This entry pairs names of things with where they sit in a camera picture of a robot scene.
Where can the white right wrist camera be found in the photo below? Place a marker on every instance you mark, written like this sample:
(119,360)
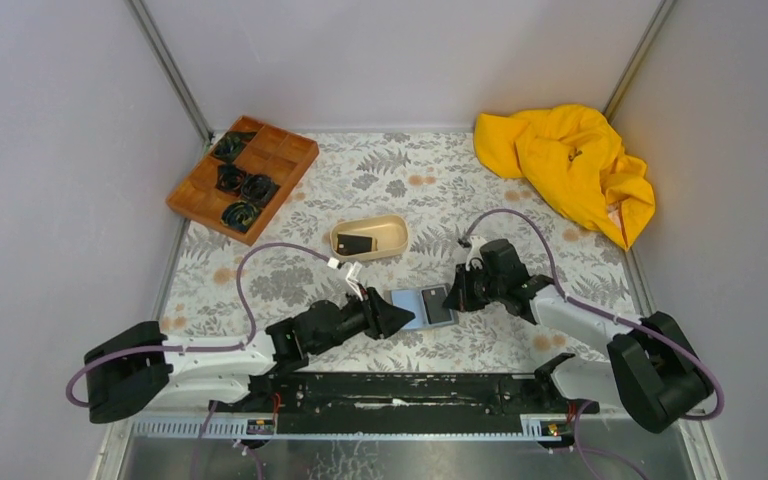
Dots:
(473,244)

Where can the black credit card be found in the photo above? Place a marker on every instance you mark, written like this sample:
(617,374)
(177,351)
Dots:
(433,300)
(351,245)

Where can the beige oval plastic tray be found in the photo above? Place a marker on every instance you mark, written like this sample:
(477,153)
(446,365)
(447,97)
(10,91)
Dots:
(391,232)

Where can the dark rolled ribbon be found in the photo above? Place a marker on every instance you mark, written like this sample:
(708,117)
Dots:
(258,189)
(231,145)
(240,216)
(230,179)

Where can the floral patterned table mat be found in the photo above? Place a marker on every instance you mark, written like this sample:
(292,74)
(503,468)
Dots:
(434,182)

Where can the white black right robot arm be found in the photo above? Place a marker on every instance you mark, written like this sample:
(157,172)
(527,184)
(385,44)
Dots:
(649,368)

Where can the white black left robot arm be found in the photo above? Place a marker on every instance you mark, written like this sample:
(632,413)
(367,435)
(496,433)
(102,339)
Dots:
(142,367)

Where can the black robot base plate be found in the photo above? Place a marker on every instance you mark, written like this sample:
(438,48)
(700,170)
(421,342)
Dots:
(330,403)

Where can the grey card holder wallet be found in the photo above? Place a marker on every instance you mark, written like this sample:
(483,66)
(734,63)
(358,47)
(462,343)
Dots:
(411,299)

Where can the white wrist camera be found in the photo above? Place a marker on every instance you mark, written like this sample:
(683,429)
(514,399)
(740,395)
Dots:
(473,244)
(351,271)

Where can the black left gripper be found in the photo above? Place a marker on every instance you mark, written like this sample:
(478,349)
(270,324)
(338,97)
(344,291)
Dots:
(371,315)

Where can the yellow crumpled cloth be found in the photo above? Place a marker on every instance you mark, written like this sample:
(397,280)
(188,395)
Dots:
(576,161)

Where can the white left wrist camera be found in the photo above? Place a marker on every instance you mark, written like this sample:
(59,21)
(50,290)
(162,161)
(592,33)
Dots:
(351,271)

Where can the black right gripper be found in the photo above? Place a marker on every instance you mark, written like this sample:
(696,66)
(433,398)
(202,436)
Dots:
(466,288)

